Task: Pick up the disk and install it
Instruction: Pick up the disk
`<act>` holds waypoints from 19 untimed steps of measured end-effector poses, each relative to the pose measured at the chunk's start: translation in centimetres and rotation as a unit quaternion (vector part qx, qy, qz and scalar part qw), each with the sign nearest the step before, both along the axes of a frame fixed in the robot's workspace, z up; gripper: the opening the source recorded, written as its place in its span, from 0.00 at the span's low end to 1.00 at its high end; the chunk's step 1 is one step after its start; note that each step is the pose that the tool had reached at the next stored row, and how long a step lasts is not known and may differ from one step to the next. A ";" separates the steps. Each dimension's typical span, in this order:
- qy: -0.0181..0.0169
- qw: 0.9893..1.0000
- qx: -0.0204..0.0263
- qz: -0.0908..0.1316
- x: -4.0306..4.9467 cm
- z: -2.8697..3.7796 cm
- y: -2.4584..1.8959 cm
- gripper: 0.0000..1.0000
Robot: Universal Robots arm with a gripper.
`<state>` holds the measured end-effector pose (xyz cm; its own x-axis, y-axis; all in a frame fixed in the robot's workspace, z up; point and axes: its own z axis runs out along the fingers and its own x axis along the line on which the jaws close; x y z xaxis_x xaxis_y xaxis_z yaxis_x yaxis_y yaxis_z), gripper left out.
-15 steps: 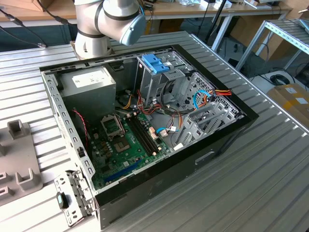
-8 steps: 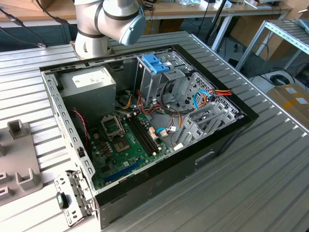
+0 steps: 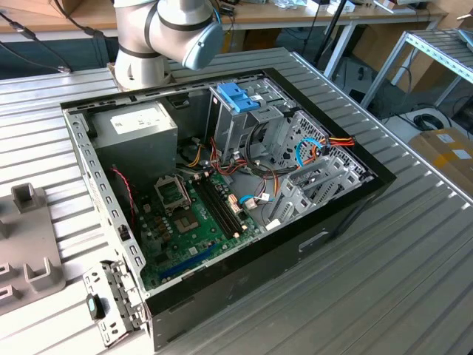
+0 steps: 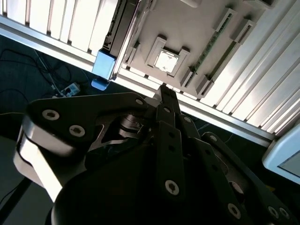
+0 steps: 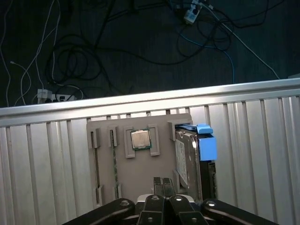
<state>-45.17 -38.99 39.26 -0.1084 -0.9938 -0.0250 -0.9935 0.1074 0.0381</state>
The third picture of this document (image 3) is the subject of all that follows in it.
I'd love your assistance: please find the grey power supply unit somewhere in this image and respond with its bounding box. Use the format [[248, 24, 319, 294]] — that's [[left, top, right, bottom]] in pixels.
[[90, 100, 179, 186]]

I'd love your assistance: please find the brown cardboard box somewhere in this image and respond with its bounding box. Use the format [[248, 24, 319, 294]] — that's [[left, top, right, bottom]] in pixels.
[[18, 0, 81, 18]]

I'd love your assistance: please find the blue plastic cage latch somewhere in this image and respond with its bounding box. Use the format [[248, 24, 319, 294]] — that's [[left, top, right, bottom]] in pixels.
[[217, 83, 262, 114]]

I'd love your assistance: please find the short blue board wire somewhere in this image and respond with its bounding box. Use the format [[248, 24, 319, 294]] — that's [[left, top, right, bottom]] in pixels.
[[239, 195, 276, 209]]

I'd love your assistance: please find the wooden desk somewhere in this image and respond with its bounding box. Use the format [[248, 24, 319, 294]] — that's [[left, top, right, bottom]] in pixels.
[[0, 0, 450, 81]]

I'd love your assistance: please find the blue expansion slot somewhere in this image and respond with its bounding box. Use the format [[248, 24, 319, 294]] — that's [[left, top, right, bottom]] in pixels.
[[158, 242, 218, 281]]

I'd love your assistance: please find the grey metal disk bay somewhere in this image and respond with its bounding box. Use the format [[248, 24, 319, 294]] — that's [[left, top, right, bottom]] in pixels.
[[264, 109, 374, 232]]

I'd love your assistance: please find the white board connector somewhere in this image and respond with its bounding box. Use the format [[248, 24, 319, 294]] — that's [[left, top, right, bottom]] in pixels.
[[227, 194, 243, 217]]

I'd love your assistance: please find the blue looped data wire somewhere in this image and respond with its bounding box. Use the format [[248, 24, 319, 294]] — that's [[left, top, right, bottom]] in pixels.
[[294, 136, 328, 168]]

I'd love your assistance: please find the green motherboard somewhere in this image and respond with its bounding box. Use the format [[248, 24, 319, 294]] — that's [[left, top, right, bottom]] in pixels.
[[135, 172, 262, 292]]

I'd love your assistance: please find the grey metal slat shelf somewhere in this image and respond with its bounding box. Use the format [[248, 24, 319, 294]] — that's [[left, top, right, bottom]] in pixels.
[[360, 28, 473, 109]]

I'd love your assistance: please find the grey parts rack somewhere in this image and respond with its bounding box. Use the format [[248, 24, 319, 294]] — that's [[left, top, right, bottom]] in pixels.
[[0, 183, 67, 316]]

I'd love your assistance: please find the metal expansion card bracket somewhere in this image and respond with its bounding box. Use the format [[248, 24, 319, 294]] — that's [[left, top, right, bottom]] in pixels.
[[81, 260, 153, 348]]

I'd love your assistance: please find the CPU socket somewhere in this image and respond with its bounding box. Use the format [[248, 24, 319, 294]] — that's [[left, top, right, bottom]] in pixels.
[[173, 209, 203, 234]]

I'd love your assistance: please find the red orange yellow power wire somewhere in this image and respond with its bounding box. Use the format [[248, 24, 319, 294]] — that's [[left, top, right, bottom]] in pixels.
[[312, 135, 355, 164]]

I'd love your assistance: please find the black stand pole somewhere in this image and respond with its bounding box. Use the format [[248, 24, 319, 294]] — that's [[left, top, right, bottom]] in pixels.
[[312, 0, 350, 68]]

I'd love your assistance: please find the black cable coil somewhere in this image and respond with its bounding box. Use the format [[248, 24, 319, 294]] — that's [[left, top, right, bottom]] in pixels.
[[412, 113, 446, 131]]

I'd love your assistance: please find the metal socket cover frame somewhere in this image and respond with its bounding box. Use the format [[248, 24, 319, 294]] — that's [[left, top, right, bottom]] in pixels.
[[153, 176, 193, 216]]

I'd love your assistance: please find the multicolour wire bundle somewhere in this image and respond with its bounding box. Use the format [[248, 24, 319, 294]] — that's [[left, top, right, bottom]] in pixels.
[[176, 135, 282, 203]]

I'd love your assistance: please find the cardboard box with yellow tape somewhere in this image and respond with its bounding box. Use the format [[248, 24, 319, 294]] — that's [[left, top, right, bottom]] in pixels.
[[408, 128, 473, 188]]

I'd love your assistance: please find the black RAM slot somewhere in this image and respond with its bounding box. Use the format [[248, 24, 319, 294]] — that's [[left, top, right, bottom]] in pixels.
[[193, 179, 232, 239], [204, 177, 242, 234], [198, 178, 237, 237], [209, 176, 248, 232]]

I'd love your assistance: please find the grey metal drive cage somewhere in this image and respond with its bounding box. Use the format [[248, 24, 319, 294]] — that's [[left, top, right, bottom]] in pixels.
[[205, 78, 296, 167]]

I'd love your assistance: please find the red black fan wire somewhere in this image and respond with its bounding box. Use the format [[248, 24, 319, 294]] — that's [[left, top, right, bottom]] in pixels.
[[109, 166, 137, 227]]

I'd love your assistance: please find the black open PC case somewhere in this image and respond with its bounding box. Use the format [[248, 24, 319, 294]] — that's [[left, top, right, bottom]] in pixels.
[[60, 67, 397, 352]]

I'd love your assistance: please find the black case latch knob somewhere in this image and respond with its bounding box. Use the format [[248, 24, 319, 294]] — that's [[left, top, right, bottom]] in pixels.
[[85, 294, 107, 320]]

